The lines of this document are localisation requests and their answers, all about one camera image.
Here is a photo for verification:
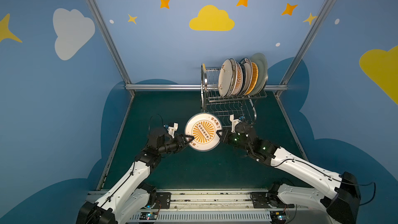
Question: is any orange sunburst plate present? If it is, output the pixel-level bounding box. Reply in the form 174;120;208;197
184;113;222;152
232;62;243;95

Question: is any steel two-tier dish rack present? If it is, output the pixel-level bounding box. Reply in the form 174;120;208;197
201;64;267;127

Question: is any cream floral plate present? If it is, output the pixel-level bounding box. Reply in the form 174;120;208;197
218;59;234;97

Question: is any orange sunburst plate front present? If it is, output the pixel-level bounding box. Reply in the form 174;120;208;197
232;62;243;95

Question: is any yellow woven plate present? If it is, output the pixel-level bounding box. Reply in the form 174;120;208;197
245;62;259;95

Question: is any green rim Hao Wei plate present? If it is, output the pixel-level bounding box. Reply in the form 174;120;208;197
240;58;252;95

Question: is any large pale green plate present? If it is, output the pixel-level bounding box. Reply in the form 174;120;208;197
249;53;268;96

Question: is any dark blue speckled plate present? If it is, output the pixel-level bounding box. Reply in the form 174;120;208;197
238;64;246;95

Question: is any white plate with black motif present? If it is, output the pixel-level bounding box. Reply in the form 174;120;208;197
227;59;237;96

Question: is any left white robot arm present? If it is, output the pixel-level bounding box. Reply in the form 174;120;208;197
76;127;194;224

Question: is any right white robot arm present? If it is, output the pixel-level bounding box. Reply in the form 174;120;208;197
216;122;361;224

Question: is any left green circuit board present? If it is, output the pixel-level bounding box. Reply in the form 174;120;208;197
139;212;158;221

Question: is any green circuit board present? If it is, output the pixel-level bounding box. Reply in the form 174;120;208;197
269;212;287;224
139;212;158;221

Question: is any right green circuit board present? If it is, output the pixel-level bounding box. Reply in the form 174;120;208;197
269;212;287;224

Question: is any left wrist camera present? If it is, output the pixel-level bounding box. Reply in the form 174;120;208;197
167;122;178;139

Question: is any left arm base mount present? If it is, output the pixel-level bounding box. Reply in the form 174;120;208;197
145;192;172;209

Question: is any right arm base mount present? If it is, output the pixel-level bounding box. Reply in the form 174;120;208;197
250;191;294;208

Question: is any aluminium back frame rail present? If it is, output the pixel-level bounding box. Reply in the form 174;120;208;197
125;84;288;91

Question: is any left aluminium upright post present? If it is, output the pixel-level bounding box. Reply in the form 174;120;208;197
85;0;131;84

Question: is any aluminium upright post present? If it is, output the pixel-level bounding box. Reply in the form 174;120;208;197
279;0;337;88
85;0;131;84

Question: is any right aluminium upright post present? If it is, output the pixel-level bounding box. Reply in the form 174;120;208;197
279;0;337;88

